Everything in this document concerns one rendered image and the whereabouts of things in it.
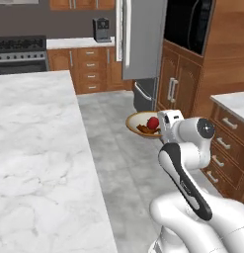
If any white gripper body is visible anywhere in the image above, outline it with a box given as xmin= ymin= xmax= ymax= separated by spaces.
xmin=156 ymin=111 xmax=171 ymax=143

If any red tomato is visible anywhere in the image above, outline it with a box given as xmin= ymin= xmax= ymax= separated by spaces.
xmin=146 ymin=116 xmax=160 ymax=130

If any tan wooden bowl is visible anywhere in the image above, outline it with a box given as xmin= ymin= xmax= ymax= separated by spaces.
xmin=124 ymin=111 xmax=164 ymax=139

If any silver fridge freezer drawer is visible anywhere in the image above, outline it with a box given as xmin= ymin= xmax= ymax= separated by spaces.
xmin=132 ymin=77 xmax=160 ymax=114

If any silver fridge door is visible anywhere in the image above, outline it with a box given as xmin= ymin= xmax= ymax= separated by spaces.
xmin=122 ymin=0 xmax=168 ymax=81

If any wooden cabinet door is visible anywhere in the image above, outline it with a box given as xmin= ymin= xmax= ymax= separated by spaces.
xmin=157 ymin=44 xmax=180 ymax=113
xmin=174 ymin=55 xmax=203 ymax=120

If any wooden drawer front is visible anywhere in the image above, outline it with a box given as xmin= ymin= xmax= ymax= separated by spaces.
xmin=210 ymin=126 xmax=244 ymax=170
xmin=202 ymin=165 xmax=242 ymax=203
xmin=214 ymin=106 xmax=244 ymax=146
xmin=206 ymin=146 xmax=244 ymax=190

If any wooden base cupboard run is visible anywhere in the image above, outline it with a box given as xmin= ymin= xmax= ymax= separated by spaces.
xmin=46 ymin=45 xmax=133 ymax=96

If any grey coffee machine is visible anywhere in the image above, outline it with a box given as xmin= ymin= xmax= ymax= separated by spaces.
xmin=92 ymin=17 xmax=112 ymax=43

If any black and silver stove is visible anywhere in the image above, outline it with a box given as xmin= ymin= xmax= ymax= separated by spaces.
xmin=0 ymin=35 xmax=49 ymax=76

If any silver range hood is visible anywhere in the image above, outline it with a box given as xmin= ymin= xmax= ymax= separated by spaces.
xmin=0 ymin=0 xmax=40 ymax=5

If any silver cabinet door handle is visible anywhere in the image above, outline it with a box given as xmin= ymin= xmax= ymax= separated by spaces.
xmin=167 ymin=77 xmax=175 ymax=101
xmin=171 ymin=79 xmax=180 ymax=104

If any silver freezer drawer handle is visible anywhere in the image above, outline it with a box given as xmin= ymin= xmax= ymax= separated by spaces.
xmin=133 ymin=81 xmax=154 ymax=102

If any white fridge door handle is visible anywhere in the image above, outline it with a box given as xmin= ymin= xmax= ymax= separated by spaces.
xmin=123 ymin=0 xmax=132 ymax=69
xmin=115 ymin=0 xmax=124 ymax=63

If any black wall oven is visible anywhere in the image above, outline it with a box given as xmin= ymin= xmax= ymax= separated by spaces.
xmin=163 ymin=0 xmax=216 ymax=56

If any wooden wall cupboard run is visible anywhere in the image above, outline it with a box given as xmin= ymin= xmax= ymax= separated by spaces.
xmin=48 ymin=0 xmax=117 ymax=11

